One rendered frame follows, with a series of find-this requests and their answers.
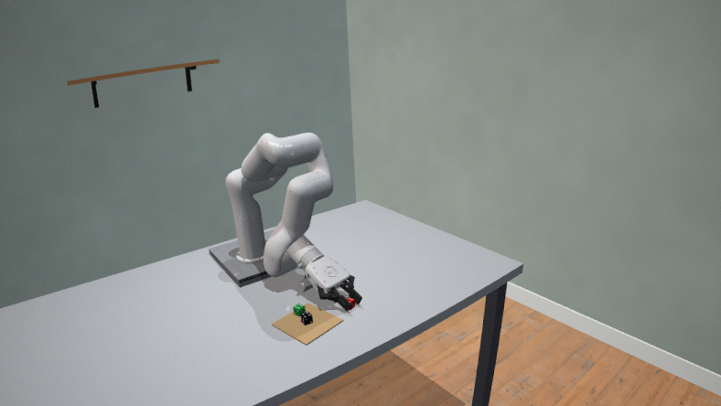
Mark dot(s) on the black die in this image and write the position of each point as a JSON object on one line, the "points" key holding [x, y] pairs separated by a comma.
{"points": [[306, 318]]}

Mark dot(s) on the tan square mat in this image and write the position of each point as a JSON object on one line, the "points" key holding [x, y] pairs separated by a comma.
{"points": [[322, 322]]}

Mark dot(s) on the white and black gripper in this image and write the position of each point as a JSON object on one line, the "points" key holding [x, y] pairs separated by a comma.
{"points": [[326, 275]]}

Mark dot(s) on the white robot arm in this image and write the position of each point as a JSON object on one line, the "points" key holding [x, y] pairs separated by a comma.
{"points": [[301, 194]]}

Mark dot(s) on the green die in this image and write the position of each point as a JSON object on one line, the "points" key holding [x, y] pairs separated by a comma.
{"points": [[299, 309]]}

